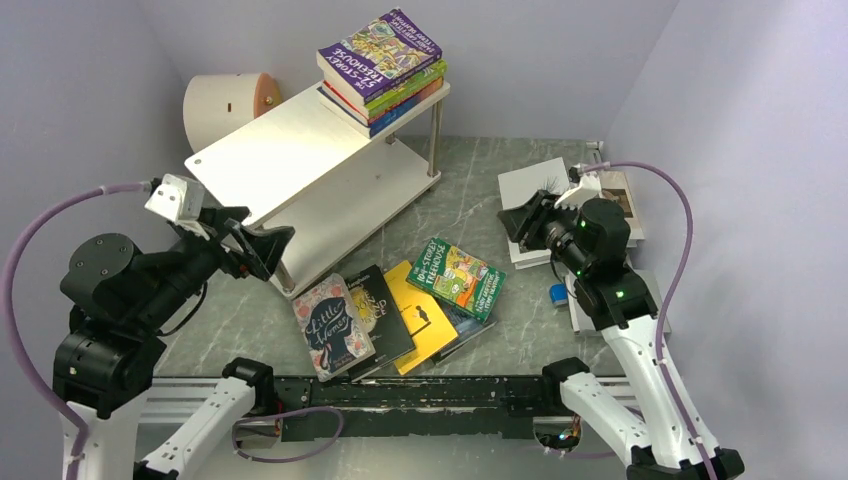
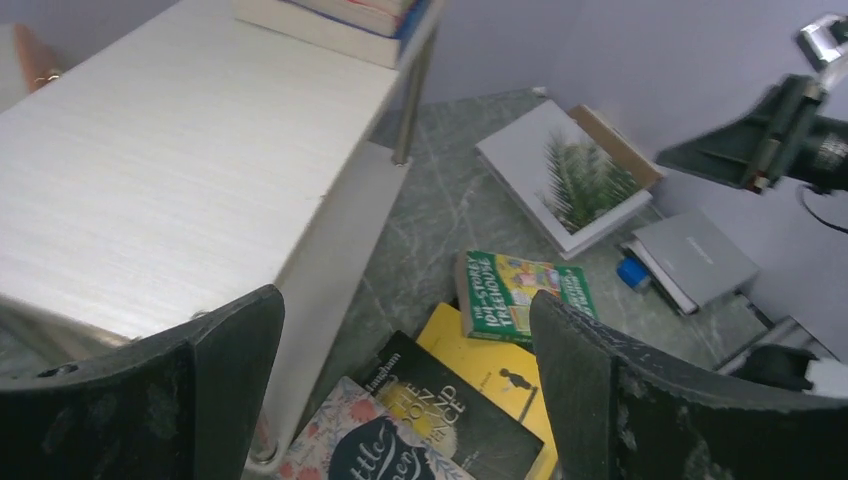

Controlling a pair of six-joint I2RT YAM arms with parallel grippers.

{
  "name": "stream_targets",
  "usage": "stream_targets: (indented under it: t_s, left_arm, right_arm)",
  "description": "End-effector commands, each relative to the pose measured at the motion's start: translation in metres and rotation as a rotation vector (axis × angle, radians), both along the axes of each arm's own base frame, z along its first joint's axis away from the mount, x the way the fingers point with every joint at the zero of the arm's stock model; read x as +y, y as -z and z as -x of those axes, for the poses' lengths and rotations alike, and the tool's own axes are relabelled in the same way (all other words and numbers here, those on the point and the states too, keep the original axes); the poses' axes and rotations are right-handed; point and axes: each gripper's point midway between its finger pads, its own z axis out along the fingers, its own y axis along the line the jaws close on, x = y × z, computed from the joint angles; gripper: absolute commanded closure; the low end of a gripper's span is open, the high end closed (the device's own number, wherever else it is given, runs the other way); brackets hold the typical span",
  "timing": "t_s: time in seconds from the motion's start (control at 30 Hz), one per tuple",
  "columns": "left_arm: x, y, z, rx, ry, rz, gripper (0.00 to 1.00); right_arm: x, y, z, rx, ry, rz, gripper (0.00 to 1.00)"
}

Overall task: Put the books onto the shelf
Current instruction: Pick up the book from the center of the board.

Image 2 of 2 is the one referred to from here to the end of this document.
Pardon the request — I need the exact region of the purple treehouse book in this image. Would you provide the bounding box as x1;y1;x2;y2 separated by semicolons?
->
232;0;431;69

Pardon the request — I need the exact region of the grey laptop box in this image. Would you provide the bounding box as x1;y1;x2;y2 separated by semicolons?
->
620;210;759;316

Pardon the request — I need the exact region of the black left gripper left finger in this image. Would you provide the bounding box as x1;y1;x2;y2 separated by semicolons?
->
1;285;285;479

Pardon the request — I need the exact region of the floral Little Women book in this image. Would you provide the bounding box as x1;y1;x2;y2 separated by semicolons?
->
274;377;472;480

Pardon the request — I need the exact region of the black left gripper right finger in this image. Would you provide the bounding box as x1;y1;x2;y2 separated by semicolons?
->
529;292;847;479

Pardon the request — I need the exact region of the blue round tape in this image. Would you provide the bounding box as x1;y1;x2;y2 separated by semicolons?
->
616;257;653;292

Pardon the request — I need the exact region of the black Moon and Sixpence book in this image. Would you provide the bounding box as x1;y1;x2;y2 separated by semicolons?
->
358;331;543;479

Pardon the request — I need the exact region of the yellow Little Prince book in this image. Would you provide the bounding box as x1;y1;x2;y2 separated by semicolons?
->
417;303;560;479

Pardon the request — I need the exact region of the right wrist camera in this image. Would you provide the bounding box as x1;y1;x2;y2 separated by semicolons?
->
794;13;847;73

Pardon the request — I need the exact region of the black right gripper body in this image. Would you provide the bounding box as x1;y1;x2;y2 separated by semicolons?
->
656;75;847;194

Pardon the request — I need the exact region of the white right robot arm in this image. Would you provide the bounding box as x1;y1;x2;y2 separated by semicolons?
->
655;75;847;395

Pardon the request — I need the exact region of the green 104-storey treehouse book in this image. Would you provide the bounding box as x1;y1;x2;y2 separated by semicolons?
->
455;250;597;347

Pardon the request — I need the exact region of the white two-tier shelf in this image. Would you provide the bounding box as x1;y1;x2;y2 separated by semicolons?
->
1;1;445;475

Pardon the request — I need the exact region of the white palm leaf book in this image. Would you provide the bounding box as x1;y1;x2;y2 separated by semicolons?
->
476;100;652;259

